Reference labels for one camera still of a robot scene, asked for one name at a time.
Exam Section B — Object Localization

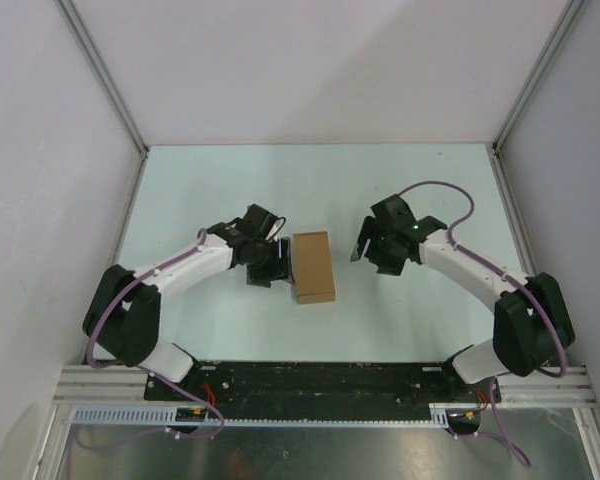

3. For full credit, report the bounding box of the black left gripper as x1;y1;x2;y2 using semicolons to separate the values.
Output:
247;236;294;288

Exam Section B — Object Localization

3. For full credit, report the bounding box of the brown cardboard box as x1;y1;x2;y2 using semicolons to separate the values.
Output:
292;231;336;305

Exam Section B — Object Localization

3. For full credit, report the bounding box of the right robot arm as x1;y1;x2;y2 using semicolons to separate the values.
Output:
351;194;575;401

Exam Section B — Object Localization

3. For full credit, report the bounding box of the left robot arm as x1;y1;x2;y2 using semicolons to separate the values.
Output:
83;204;291;400

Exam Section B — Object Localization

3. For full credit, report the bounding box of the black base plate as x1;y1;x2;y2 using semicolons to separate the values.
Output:
144;361;494;406

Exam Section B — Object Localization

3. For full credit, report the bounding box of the grey slotted cable duct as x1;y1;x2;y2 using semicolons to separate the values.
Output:
72;405;449;429

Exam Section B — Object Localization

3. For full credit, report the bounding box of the aluminium frame rail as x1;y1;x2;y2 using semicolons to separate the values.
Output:
54;362;596;408

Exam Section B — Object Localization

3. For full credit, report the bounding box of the right aluminium corner post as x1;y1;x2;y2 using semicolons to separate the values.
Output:
492;0;588;152

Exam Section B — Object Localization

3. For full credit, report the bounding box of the aluminium corner post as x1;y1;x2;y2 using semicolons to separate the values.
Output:
54;0;149;159
492;0;588;152

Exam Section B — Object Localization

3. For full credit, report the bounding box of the left aluminium corner post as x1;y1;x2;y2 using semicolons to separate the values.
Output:
54;0;149;159

